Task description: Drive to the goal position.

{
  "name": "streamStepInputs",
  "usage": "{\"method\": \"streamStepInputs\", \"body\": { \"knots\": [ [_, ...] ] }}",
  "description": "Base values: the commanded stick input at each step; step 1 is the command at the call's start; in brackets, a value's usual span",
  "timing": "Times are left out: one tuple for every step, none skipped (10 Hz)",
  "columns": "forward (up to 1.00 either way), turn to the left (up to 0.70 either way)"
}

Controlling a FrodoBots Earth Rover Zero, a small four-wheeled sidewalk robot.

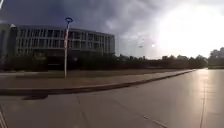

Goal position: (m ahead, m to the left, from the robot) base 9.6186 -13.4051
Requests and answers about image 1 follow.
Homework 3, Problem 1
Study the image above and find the grass strip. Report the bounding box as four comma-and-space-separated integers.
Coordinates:
14, 68, 188, 80

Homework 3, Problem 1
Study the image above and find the row of dark trees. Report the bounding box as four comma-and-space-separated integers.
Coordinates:
0, 47, 224, 71

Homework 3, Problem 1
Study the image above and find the dark kerb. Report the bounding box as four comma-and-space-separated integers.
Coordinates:
0, 69, 197, 98

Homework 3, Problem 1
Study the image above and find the grey concrete slab pavement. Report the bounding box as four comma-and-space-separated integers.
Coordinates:
0, 68, 224, 128

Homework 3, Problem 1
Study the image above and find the tall street lamp pole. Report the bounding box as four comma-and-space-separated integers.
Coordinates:
63, 16, 74, 79

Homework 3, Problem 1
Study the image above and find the raised paved strip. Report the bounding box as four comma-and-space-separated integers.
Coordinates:
0, 69, 193, 90

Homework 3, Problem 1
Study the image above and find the large glass-fronted building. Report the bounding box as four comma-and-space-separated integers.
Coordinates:
0, 23, 116, 70

